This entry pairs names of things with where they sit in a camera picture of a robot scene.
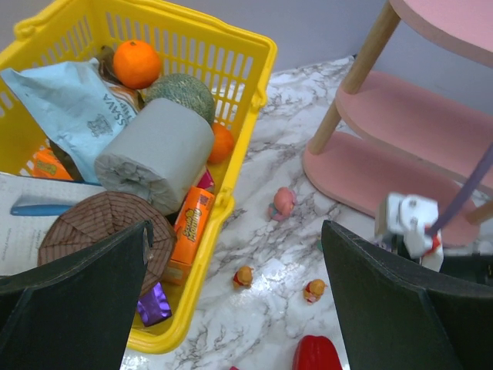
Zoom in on pink pig toy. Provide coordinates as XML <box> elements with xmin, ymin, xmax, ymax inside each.
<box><xmin>268</xmin><ymin>187</ymin><xmax>297</xmax><ymax>221</ymax></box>

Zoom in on green melon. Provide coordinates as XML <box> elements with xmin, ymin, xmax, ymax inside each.
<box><xmin>144</xmin><ymin>73</ymin><xmax>216</xmax><ymax>126</ymax></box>

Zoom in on grey paper towel roll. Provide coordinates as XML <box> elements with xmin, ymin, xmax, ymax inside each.
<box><xmin>94</xmin><ymin>98</ymin><xmax>214</xmax><ymax>216</ymax></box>

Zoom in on yellow plastic shopping basket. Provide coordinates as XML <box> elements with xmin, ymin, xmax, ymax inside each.
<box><xmin>1</xmin><ymin>1</ymin><xmax>277</xmax><ymax>354</ymax></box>

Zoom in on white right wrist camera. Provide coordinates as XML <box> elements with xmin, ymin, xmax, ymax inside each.
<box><xmin>374</xmin><ymin>192</ymin><xmax>444</xmax><ymax>272</ymax></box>

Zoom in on purple foil candy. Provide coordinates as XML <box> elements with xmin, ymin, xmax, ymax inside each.
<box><xmin>137</xmin><ymin>282</ymin><xmax>173</xmax><ymax>327</ymax></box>

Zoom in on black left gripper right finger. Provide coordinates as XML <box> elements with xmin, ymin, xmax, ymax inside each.
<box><xmin>321</xmin><ymin>220</ymin><xmax>492</xmax><ymax>369</ymax></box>

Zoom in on pink three-tier shelf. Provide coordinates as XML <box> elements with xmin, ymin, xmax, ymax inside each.
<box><xmin>303</xmin><ymin>1</ymin><xmax>492</xmax><ymax>247</ymax></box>

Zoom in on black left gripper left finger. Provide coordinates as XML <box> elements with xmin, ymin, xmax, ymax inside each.
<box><xmin>1</xmin><ymin>221</ymin><xmax>153</xmax><ymax>369</ymax></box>

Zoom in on orange snack packet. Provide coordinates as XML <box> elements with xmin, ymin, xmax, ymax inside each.
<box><xmin>32</xmin><ymin>148</ymin><xmax>72</xmax><ymax>180</ymax></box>

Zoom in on white package blue handle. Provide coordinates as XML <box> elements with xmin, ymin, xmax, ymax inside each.
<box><xmin>1</xmin><ymin>173</ymin><xmax>104</xmax><ymax>276</ymax></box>

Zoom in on orange scrub sponge box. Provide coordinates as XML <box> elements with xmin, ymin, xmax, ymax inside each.
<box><xmin>163</xmin><ymin>187</ymin><xmax>215</xmax><ymax>285</ymax></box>

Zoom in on red bell pepper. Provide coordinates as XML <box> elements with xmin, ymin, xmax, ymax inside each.
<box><xmin>291</xmin><ymin>335</ymin><xmax>343</xmax><ymax>370</ymax></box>

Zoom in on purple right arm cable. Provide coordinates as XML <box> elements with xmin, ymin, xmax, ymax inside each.
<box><xmin>425</xmin><ymin>142</ymin><xmax>493</xmax><ymax>238</ymax></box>

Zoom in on orange bear toy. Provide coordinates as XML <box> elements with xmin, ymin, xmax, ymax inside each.
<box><xmin>232</xmin><ymin>266</ymin><xmax>253</xmax><ymax>289</ymax></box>
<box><xmin>303</xmin><ymin>279</ymin><xmax>328</xmax><ymax>304</ymax></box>

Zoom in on light blue chips bag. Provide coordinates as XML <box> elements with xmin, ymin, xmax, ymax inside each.
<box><xmin>1</xmin><ymin>58</ymin><xmax>140</xmax><ymax>183</ymax></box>

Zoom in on orange fruit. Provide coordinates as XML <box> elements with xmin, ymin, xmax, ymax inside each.
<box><xmin>208</xmin><ymin>123</ymin><xmax>235</xmax><ymax>164</ymax></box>
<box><xmin>112</xmin><ymin>39</ymin><xmax>162</xmax><ymax>89</ymax></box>

